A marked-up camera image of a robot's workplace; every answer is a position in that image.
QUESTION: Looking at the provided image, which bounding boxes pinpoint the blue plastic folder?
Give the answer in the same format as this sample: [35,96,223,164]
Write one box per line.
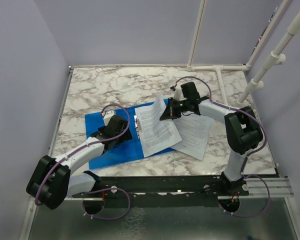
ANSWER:
[84,106,181,171]

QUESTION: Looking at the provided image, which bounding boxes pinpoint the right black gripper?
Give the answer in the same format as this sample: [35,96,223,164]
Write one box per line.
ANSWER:
[159,97,190,122]

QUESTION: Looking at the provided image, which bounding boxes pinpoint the metal folder clip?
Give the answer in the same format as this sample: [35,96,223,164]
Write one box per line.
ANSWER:
[134,115,142,139]

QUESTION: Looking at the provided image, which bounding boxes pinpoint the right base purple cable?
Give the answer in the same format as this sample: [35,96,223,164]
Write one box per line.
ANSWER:
[222,174,271,218]

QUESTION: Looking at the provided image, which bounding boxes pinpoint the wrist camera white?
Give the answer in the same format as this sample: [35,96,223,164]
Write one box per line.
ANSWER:
[101,110,116,126]
[173,88,182,101]

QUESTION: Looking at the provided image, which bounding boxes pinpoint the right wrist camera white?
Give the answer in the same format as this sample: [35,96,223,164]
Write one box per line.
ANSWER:
[173,88,182,101]

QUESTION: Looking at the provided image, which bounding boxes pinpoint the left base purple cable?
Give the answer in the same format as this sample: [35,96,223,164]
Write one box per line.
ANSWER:
[82,187,131,221]

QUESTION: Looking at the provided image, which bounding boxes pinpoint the black mounting rail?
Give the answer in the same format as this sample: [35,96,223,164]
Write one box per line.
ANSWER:
[72,175,249,208]

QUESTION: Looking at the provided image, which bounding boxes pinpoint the white PVC pipe frame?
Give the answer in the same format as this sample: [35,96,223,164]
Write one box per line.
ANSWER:
[71,0,292,106]

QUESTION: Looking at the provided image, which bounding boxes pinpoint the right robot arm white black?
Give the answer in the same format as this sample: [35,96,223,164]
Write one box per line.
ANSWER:
[159,81,264,196]

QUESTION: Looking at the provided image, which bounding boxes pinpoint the printed white paper sheets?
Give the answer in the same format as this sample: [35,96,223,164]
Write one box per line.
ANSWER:
[135,94,215,160]

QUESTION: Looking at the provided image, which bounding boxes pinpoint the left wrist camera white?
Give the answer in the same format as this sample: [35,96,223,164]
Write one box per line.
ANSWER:
[101,110,116,126]

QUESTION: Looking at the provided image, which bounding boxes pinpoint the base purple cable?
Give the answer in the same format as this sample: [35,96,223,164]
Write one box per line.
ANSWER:
[222,174,271,218]
[82,187,131,221]

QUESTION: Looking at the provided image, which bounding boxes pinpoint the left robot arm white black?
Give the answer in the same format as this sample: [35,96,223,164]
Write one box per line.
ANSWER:
[26,115,132,210]

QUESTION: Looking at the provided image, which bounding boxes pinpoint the white PVC camera pole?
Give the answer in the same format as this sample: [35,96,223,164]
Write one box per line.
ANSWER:
[236,11,300,107]

